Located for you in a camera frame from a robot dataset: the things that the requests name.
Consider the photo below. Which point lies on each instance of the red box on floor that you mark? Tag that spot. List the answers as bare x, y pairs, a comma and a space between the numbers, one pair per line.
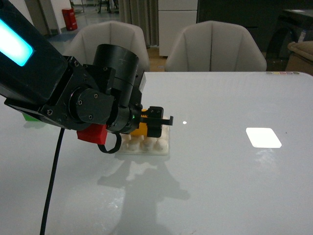
69, 18

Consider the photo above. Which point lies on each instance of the red camera mount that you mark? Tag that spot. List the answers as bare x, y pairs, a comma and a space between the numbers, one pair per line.
95, 133

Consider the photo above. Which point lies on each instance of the white drawer cabinet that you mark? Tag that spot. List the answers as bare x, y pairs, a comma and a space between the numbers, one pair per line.
174, 15

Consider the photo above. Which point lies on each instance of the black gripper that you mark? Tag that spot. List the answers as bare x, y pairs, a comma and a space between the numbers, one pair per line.
125, 117

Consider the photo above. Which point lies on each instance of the yellow toy block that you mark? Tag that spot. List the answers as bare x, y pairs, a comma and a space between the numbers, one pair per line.
141, 130

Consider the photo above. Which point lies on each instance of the right grey armchair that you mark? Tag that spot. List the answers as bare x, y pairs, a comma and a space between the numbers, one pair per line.
215, 46

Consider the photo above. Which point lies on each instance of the dark side table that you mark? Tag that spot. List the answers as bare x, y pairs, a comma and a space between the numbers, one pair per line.
293, 25

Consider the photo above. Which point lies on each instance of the green toy block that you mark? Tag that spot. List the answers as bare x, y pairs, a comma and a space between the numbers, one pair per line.
29, 118

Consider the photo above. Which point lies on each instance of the grey curtain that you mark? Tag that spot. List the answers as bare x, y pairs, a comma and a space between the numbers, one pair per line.
144, 14

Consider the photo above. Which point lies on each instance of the white studded base plate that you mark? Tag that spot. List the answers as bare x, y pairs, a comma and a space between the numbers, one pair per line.
141, 145

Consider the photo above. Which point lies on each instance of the grey armchair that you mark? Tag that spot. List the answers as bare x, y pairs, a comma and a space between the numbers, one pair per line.
215, 46
84, 44

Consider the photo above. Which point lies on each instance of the left grey armchair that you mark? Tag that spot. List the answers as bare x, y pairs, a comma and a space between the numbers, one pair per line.
84, 44

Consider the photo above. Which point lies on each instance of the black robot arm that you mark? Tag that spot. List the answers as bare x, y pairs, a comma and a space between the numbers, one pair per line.
37, 80

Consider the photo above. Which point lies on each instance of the beige cushion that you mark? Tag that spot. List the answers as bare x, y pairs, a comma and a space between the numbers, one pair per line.
304, 49

